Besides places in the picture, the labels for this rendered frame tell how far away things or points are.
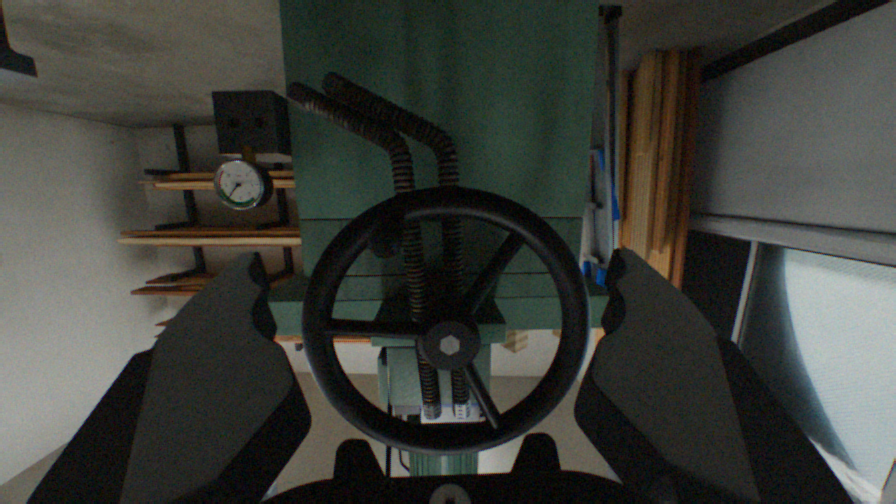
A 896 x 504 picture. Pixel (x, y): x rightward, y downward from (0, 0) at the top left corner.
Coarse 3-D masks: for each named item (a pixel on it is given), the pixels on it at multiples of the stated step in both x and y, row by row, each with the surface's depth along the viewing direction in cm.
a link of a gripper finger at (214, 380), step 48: (240, 288) 8; (192, 336) 7; (240, 336) 7; (192, 384) 6; (240, 384) 6; (288, 384) 6; (144, 432) 5; (192, 432) 5; (240, 432) 5; (288, 432) 6; (144, 480) 4; (192, 480) 4; (240, 480) 5
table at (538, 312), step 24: (288, 288) 53; (600, 288) 52; (288, 312) 47; (336, 312) 47; (360, 312) 47; (384, 312) 42; (408, 312) 42; (480, 312) 42; (504, 312) 48; (528, 312) 48; (552, 312) 49; (600, 312) 49; (504, 336) 39
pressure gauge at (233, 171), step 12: (252, 156) 38; (228, 168) 36; (240, 168) 36; (252, 168) 36; (264, 168) 39; (216, 180) 36; (228, 180) 36; (240, 180) 37; (252, 180) 37; (264, 180) 37; (216, 192) 36; (228, 192) 37; (240, 192) 37; (252, 192) 37; (264, 192) 37; (228, 204) 37; (240, 204) 37; (252, 204) 37; (264, 204) 40
